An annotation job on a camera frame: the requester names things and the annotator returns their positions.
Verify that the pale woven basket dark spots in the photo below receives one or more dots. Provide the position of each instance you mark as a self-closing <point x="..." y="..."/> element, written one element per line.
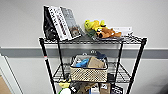
<point x="88" y="75"/>

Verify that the light blue plush toy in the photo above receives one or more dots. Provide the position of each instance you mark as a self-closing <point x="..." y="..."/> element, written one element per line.
<point x="82" y="63"/>

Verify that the dark blue shark plush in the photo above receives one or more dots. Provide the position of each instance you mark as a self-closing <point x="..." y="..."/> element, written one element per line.
<point x="100" y="55"/>

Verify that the orange brown plush toy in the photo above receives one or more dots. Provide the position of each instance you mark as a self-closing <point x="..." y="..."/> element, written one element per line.
<point x="107" y="33"/>

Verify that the grey printed box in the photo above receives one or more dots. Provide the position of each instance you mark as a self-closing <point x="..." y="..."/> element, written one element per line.
<point x="72" y="21"/>

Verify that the glossy black pouch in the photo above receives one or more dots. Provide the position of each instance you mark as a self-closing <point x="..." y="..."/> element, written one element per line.
<point x="111" y="78"/>

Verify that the yellow bowl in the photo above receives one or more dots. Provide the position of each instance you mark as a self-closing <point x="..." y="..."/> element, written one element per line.
<point x="64" y="85"/>

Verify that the tall black printed bag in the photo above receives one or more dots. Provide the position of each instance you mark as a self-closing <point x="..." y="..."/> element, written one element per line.
<point x="75" y="89"/>

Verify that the flat white box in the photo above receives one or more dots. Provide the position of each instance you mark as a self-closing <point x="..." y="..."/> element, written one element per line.
<point x="125" y="30"/>

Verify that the small blue box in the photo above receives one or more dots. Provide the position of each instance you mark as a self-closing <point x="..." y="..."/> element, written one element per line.
<point x="94" y="91"/>

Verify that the brown box white label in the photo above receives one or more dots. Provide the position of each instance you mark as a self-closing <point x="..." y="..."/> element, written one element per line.
<point x="105" y="89"/>

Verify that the green bowl white lid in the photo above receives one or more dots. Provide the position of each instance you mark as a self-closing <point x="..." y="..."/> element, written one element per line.
<point x="66" y="91"/>

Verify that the black white printed box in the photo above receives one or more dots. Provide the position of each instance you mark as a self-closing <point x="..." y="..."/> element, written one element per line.
<point x="117" y="90"/>

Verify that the small white wall fitting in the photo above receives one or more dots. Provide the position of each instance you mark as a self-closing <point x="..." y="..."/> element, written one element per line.
<point x="93" y="52"/>

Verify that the long grey wall band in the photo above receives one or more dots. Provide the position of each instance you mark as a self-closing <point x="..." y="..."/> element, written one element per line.
<point x="20" y="52"/>

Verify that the white door frame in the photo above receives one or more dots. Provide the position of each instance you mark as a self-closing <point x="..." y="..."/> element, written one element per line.
<point x="11" y="78"/>

